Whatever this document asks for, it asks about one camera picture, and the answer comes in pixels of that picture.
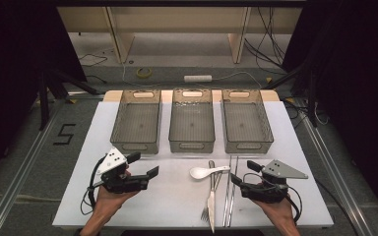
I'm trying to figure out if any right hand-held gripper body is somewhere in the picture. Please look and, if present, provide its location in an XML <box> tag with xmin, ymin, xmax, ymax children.
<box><xmin>240</xmin><ymin>159</ymin><xmax>309</xmax><ymax>203</ymax></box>

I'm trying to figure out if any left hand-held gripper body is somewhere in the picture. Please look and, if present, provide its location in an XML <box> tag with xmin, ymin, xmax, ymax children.
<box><xmin>95</xmin><ymin>147</ymin><xmax>150</xmax><ymax>195</ymax></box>

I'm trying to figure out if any metal chopstick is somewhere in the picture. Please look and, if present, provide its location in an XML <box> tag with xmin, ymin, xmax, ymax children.
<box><xmin>226</xmin><ymin>155</ymin><xmax>239</xmax><ymax>228</ymax></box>
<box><xmin>222</xmin><ymin>155</ymin><xmax>233</xmax><ymax>228</ymax></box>

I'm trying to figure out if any grey transparent plastic bin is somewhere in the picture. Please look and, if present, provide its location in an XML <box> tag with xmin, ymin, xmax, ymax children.
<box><xmin>168</xmin><ymin>88</ymin><xmax>217</xmax><ymax>154</ymax></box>
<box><xmin>109</xmin><ymin>88</ymin><xmax>162</xmax><ymax>155</ymax></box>
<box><xmin>220</xmin><ymin>88</ymin><xmax>275</xmax><ymax>155</ymax></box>

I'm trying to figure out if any metal table knife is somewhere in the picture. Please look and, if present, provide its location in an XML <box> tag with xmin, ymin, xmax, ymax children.
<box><xmin>207</xmin><ymin>159</ymin><xmax>218</xmax><ymax>234</ymax></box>

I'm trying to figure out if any metal fork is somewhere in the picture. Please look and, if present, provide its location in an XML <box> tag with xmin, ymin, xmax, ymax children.
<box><xmin>200</xmin><ymin>168</ymin><xmax>224</xmax><ymax>222</ymax></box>

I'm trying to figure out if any person's left hand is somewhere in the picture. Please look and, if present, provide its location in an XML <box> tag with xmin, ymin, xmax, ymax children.
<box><xmin>93</xmin><ymin>186</ymin><xmax>139</xmax><ymax>215</ymax></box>

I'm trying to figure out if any person's right hand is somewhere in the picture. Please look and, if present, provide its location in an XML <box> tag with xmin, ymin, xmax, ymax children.
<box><xmin>253</xmin><ymin>195</ymin><xmax>297</xmax><ymax>220</ymax></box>

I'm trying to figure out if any white table mat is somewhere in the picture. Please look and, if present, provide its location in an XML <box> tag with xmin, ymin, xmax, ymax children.
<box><xmin>52</xmin><ymin>99</ymin><xmax>335</xmax><ymax>229</ymax></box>

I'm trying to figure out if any yellow tape roll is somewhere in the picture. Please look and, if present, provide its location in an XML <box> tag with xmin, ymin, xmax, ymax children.
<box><xmin>136</xmin><ymin>67</ymin><xmax>153</xmax><ymax>79</ymax></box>

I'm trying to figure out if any black tripod stand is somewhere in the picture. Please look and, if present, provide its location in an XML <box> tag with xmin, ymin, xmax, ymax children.
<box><xmin>261</xmin><ymin>60</ymin><xmax>321</xmax><ymax>129</ymax></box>
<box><xmin>36</xmin><ymin>65</ymin><xmax>102</xmax><ymax>132</ymax></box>

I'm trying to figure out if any white power strip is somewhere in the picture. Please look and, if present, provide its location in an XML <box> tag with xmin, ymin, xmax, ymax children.
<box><xmin>183</xmin><ymin>75</ymin><xmax>213</xmax><ymax>84</ymax></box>

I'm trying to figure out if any light wooden shelf unit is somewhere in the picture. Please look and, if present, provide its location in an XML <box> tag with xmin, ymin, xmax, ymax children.
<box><xmin>57</xmin><ymin>6</ymin><xmax>303</xmax><ymax>65</ymax></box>

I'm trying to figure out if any black curtain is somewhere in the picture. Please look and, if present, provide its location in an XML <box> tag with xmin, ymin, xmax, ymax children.
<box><xmin>0</xmin><ymin>0</ymin><xmax>89</xmax><ymax>193</ymax></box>
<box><xmin>281</xmin><ymin>0</ymin><xmax>378</xmax><ymax>229</ymax></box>

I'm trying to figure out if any left hand-held gripper black cable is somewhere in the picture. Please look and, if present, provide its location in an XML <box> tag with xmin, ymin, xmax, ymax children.
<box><xmin>80</xmin><ymin>156</ymin><xmax>110</xmax><ymax>216</ymax></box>

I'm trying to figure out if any hand-held gripper black cable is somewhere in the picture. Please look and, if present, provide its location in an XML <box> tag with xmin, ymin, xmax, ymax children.
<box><xmin>80</xmin><ymin>156</ymin><xmax>110</xmax><ymax>216</ymax></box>
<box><xmin>242</xmin><ymin>171</ymin><xmax>304</xmax><ymax>224</ymax></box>

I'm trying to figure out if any right hand-held gripper black cable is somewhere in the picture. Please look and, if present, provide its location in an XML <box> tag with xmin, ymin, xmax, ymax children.
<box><xmin>242</xmin><ymin>171</ymin><xmax>304</xmax><ymax>224</ymax></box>

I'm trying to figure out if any aluminium floor rail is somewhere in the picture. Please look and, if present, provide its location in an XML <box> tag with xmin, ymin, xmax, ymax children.
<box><xmin>0</xmin><ymin>97</ymin><xmax>65</xmax><ymax>236</ymax></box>
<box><xmin>293</xmin><ymin>97</ymin><xmax>377</xmax><ymax>236</ymax></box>

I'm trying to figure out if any white power cable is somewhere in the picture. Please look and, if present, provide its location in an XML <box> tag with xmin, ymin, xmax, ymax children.
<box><xmin>121</xmin><ymin>61</ymin><xmax>264</xmax><ymax>90</ymax></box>

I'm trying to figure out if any thin black floor cable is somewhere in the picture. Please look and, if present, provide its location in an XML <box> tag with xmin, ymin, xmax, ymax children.
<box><xmin>78</xmin><ymin>52</ymin><xmax>109</xmax><ymax>85</ymax></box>

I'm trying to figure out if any bundle of black cables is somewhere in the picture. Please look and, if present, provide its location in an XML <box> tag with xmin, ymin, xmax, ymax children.
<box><xmin>243</xmin><ymin>6</ymin><xmax>289</xmax><ymax>77</ymax></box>

